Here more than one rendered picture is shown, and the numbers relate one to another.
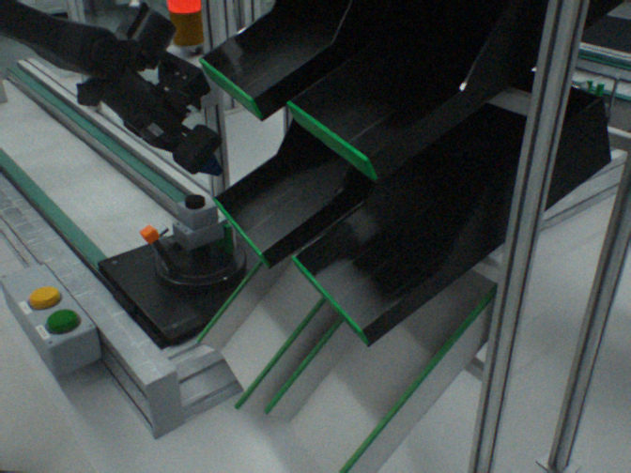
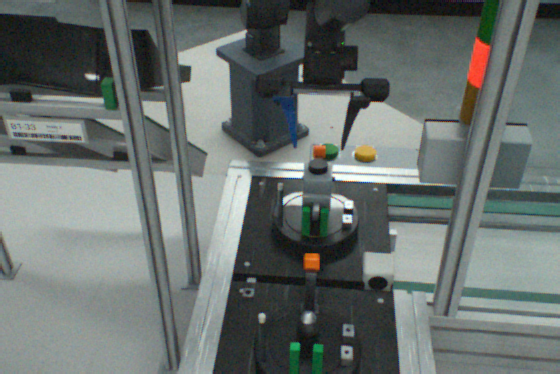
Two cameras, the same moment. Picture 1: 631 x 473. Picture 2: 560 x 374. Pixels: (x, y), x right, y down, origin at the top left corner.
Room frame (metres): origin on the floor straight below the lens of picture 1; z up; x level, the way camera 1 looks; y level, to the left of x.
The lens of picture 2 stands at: (1.38, -0.44, 1.68)
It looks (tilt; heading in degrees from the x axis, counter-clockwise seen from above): 39 degrees down; 133
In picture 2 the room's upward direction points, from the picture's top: straight up
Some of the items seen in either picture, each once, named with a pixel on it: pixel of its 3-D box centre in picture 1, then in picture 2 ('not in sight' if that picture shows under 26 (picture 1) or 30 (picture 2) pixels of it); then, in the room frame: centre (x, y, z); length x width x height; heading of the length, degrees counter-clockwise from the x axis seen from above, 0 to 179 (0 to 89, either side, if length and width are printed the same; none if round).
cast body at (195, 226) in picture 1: (203, 217); (317, 185); (0.89, 0.17, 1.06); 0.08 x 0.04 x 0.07; 128
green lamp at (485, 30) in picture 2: not in sight; (506, 16); (1.10, 0.20, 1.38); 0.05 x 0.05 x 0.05
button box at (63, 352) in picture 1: (49, 315); (363, 168); (0.82, 0.40, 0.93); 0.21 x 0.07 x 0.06; 38
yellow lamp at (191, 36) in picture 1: (187, 25); (485, 99); (1.10, 0.20, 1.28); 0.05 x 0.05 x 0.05
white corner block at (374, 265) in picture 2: not in sight; (377, 272); (1.02, 0.16, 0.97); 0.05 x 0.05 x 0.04; 38
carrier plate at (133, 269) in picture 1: (202, 273); (315, 228); (0.88, 0.18, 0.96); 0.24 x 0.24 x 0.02; 38
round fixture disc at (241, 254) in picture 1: (201, 263); (315, 220); (0.88, 0.18, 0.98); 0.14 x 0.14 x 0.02
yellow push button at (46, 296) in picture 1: (45, 298); (365, 154); (0.82, 0.40, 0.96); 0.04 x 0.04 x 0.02
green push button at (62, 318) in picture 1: (63, 322); (328, 153); (0.76, 0.36, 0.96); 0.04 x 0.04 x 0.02
